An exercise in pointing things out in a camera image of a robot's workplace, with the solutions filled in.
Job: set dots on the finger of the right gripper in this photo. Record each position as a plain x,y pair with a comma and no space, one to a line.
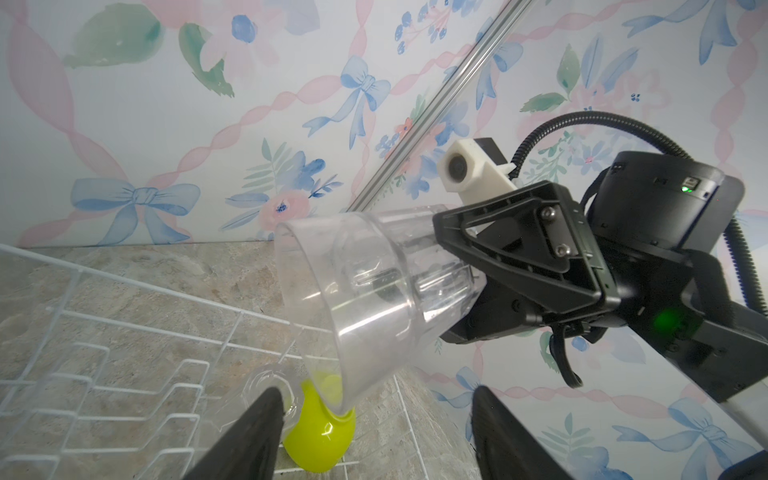
535,242

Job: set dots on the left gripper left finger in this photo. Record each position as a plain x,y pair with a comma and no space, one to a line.
248,450

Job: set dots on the green bowl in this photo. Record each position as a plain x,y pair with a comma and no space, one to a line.
321,437

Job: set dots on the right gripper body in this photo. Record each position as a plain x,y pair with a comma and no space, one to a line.
656,219

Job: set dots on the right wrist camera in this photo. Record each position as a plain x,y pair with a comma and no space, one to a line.
476,170

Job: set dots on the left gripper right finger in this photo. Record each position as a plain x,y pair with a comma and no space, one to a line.
504,447

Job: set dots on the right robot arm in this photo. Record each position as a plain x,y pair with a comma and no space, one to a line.
728,364

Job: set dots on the white wire dish rack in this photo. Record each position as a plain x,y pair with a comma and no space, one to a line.
114,359

